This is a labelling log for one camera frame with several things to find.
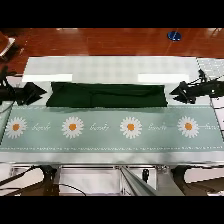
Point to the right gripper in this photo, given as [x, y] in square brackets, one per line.
[189, 93]

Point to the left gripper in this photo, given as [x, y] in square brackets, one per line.
[24, 94]

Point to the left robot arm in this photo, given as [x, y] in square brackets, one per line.
[6, 93]

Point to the blue round disc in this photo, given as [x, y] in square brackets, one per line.
[174, 35]

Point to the dark green garment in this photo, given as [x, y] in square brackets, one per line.
[106, 95]

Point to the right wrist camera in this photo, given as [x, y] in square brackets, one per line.
[201, 75]

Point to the silver frame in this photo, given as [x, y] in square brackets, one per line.
[133, 181]

